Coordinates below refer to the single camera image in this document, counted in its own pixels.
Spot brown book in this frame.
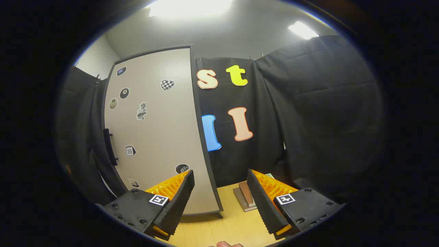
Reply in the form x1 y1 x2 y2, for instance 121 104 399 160
238 181 257 209

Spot black backdrop cloth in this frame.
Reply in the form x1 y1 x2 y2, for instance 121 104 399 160
57 65 128 206
190 34 384 206

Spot black cabinet door handle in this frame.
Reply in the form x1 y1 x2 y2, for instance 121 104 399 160
103 128 119 166

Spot ceiling light panel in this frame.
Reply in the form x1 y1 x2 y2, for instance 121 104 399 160
287 21 320 40
147 0 234 18

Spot grey cabinet door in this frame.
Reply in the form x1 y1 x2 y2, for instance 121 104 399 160
103 46 222 216

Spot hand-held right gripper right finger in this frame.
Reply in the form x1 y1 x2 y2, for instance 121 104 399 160
247 169 345 240

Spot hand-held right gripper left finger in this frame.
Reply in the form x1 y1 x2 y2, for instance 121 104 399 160
103 169 195 240

